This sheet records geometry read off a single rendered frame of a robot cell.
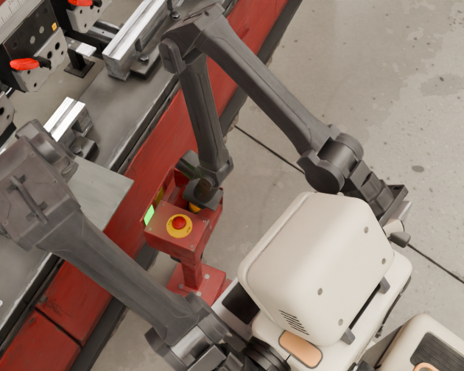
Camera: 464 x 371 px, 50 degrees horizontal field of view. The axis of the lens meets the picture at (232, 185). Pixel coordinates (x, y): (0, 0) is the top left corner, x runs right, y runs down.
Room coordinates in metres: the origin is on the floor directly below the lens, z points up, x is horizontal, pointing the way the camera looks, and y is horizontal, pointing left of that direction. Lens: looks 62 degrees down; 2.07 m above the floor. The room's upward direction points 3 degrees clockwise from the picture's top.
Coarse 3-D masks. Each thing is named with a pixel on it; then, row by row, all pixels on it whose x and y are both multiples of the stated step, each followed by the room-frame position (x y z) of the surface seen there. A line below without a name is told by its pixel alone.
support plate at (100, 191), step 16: (80, 160) 0.63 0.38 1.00; (80, 176) 0.58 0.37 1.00; (96, 176) 0.59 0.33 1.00; (112, 176) 0.59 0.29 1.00; (80, 192) 0.54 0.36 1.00; (96, 192) 0.54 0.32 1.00; (112, 192) 0.54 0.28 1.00; (96, 208) 0.50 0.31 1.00; (112, 208) 0.50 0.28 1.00; (96, 224) 0.46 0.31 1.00
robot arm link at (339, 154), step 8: (328, 144) 0.53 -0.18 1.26; (336, 144) 0.53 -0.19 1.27; (344, 144) 0.53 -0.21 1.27; (320, 152) 0.52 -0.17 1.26; (328, 152) 0.51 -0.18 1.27; (336, 152) 0.51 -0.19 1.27; (344, 152) 0.51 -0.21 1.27; (352, 152) 0.52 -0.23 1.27; (328, 160) 0.49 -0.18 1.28; (336, 160) 0.49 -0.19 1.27; (344, 160) 0.49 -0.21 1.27; (352, 160) 0.50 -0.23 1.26; (360, 160) 0.50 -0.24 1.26; (344, 168) 0.48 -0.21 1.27; (352, 168) 0.49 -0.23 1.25; (360, 168) 0.49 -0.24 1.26; (368, 168) 0.49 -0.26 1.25; (344, 176) 0.47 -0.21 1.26; (352, 176) 0.47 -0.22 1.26; (360, 176) 0.47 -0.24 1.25; (344, 184) 0.46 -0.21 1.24; (352, 184) 0.45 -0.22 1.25; (360, 184) 0.46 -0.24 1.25
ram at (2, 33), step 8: (0, 0) 0.72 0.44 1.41; (32, 0) 0.78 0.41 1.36; (40, 0) 0.80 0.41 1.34; (24, 8) 0.76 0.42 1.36; (32, 8) 0.77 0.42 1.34; (16, 16) 0.73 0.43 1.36; (24, 16) 0.75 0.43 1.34; (8, 24) 0.71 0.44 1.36; (16, 24) 0.73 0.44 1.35; (0, 32) 0.69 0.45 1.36; (8, 32) 0.70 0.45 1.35; (0, 40) 0.68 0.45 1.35
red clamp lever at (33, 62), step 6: (12, 60) 0.66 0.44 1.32; (18, 60) 0.67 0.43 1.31; (24, 60) 0.67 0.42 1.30; (30, 60) 0.68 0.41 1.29; (36, 60) 0.69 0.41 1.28; (42, 60) 0.71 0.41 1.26; (48, 60) 0.71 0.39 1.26; (12, 66) 0.65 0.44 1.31; (18, 66) 0.65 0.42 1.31; (24, 66) 0.66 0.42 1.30; (30, 66) 0.67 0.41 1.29; (36, 66) 0.68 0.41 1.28; (48, 66) 0.70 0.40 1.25
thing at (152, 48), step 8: (176, 8) 1.27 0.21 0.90; (168, 16) 1.23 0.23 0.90; (184, 16) 1.24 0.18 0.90; (168, 24) 1.20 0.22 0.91; (160, 32) 1.16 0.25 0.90; (152, 40) 1.13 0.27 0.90; (144, 48) 1.10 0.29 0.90; (152, 48) 1.10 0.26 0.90; (152, 56) 1.06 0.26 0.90; (160, 56) 1.08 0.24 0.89; (136, 64) 1.03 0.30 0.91; (144, 64) 1.03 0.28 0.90; (152, 64) 1.04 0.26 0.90; (136, 72) 1.00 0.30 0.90; (144, 72) 1.00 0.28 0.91
